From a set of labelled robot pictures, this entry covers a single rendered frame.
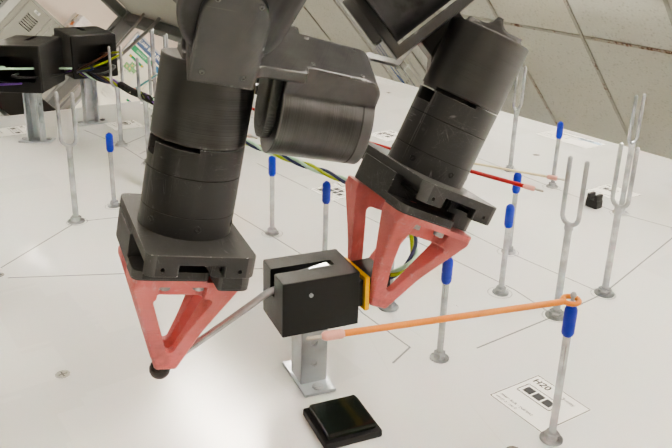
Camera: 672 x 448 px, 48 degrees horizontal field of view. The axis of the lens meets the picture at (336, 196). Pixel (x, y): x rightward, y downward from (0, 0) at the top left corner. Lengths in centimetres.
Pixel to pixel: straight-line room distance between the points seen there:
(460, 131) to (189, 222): 19
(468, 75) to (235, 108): 16
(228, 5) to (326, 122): 10
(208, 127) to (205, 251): 7
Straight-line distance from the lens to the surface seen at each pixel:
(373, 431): 51
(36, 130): 118
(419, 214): 50
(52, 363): 61
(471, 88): 51
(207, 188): 44
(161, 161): 44
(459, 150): 51
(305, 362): 55
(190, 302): 51
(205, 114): 43
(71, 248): 79
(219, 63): 40
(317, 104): 44
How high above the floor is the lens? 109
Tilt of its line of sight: 9 degrees up
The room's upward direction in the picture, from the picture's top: 38 degrees clockwise
